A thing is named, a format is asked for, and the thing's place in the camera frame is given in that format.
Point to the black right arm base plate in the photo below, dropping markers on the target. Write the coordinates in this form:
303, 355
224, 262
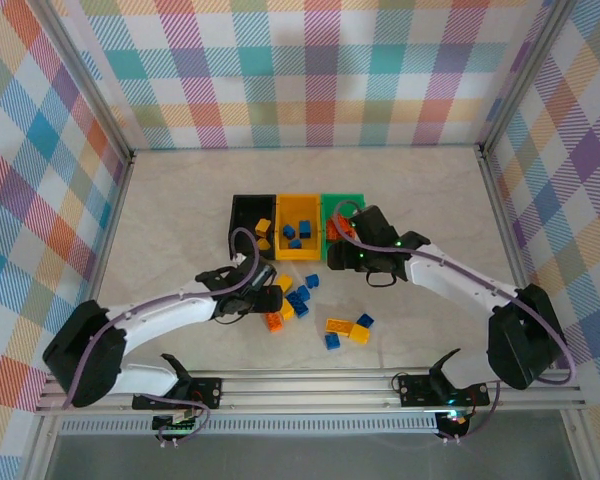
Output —
415, 390

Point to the aluminium mounting rail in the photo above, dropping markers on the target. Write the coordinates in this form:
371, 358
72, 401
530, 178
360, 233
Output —
305, 390

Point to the aluminium frame post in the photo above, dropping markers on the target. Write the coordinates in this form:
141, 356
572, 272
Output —
91, 85
523, 75

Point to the circuit board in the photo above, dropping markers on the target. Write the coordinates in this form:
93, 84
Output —
180, 425
455, 419

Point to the black plastic bin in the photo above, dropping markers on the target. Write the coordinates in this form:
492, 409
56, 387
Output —
245, 220

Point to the left circuit board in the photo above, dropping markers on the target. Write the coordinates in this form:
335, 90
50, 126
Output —
180, 425

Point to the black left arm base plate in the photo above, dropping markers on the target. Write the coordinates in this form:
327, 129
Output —
207, 392

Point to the orange lego block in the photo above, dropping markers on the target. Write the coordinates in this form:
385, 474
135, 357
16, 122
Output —
341, 229

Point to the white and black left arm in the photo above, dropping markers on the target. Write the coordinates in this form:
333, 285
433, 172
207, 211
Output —
155, 315

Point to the right circuit board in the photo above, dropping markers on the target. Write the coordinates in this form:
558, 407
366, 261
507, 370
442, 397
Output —
455, 419

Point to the aluminium table side rail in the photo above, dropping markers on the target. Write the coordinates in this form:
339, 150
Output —
105, 250
505, 225

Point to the green plastic bin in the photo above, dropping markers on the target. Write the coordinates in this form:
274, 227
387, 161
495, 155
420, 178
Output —
337, 200

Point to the orange two-by-four lego brick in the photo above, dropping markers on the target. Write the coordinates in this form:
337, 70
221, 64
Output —
339, 326
275, 322

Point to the yellow plastic bin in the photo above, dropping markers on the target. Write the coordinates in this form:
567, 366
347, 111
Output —
300, 207

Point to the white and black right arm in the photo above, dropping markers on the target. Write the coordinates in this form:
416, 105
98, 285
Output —
455, 280

